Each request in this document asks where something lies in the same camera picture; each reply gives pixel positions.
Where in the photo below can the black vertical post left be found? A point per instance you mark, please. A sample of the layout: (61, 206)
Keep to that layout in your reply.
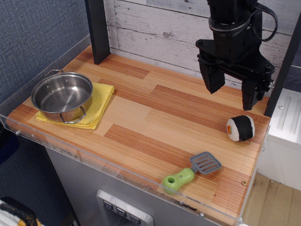
(98, 29)

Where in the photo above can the black vertical post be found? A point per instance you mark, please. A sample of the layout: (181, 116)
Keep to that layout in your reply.
(98, 29)
(284, 70)

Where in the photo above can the black vertical post right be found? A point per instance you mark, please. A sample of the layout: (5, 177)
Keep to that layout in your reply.
(284, 70)

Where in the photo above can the plush sushi roll toy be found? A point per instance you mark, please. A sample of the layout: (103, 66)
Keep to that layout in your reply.
(240, 128)

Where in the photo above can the stainless steel pot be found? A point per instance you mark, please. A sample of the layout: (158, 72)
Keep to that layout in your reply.
(63, 96)

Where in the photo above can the white ridged side unit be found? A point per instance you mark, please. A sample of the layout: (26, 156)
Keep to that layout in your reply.
(280, 159)

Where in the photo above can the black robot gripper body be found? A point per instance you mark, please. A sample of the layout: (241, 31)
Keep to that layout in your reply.
(239, 57)

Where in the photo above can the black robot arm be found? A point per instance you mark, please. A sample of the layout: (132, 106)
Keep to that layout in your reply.
(231, 17)

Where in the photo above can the yellow folded cloth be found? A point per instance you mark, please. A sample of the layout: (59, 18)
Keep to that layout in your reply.
(100, 98)

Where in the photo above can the grey toy fridge cabinet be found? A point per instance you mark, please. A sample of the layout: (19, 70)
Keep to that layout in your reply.
(82, 175)

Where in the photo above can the clear acrylic guard rail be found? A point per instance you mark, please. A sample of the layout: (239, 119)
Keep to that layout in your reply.
(154, 122)

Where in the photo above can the yellow black object bottom left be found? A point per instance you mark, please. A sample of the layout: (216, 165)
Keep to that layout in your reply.
(14, 213)

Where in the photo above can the green grey toy spatula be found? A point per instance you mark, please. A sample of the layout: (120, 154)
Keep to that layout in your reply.
(204, 163)

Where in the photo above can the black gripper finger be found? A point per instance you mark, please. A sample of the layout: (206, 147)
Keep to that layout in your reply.
(252, 93)
(213, 77)

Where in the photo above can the silver dispenser button panel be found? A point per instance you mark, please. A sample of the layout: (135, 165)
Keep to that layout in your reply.
(117, 212)

